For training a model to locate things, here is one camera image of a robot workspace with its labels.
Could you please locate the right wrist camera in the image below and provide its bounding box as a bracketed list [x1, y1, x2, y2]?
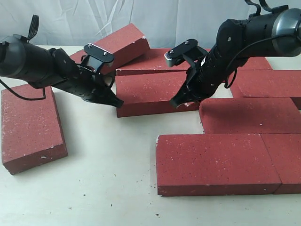
[164, 39, 208, 67]

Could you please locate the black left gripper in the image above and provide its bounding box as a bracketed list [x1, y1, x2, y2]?
[55, 66, 124, 108]

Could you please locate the red brick moved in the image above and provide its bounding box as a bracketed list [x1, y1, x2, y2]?
[115, 72, 199, 118]

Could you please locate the red brick front row right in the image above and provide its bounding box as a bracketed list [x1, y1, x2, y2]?
[261, 134, 301, 194]

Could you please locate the red brick middle row right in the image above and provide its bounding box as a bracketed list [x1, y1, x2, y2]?
[199, 97, 301, 134]

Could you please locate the red brick back row left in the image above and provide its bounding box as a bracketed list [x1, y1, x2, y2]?
[116, 48, 190, 76]

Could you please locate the white backdrop cloth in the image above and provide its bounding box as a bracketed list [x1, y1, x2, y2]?
[0, 0, 256, 48]

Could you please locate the red brick tilted back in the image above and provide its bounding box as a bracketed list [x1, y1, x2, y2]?
[69, 23, 151, 69]

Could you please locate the red brick front row left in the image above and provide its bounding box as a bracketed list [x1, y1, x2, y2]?
[156, 134, 281, 196]

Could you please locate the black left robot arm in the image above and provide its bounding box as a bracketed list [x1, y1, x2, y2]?
[0, 15, 124, 108]

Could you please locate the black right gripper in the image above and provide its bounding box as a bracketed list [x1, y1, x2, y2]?
[170, 58, 226, 109]

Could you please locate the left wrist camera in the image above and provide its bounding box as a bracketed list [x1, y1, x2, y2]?
[81, 43, 114, 73]

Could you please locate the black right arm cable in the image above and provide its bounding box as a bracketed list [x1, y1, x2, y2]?
[224, 32, 301, 89]

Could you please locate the red brick third row right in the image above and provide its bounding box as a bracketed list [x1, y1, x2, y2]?
[230, 70, 301, 100]

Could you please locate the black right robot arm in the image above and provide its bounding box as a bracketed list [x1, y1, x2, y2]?
[164, 0, 301, 108]

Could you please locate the red brick back row right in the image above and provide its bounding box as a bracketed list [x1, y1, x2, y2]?
[204, 48, 273, 71]

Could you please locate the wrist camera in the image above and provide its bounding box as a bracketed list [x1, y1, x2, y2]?
[81, 43, 114, 73]
[164, 39, 208, 67]

